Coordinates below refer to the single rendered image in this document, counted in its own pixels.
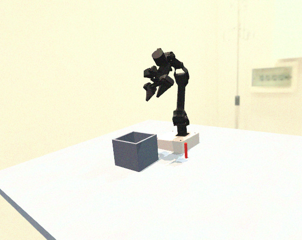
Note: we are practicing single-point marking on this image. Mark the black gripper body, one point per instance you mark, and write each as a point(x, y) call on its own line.
point(163, 76)

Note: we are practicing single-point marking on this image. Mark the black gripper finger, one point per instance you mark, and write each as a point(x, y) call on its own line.
point(163, 87)
point(149, 93)

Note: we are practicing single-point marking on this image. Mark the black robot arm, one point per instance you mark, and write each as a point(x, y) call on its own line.
point(166, 61)

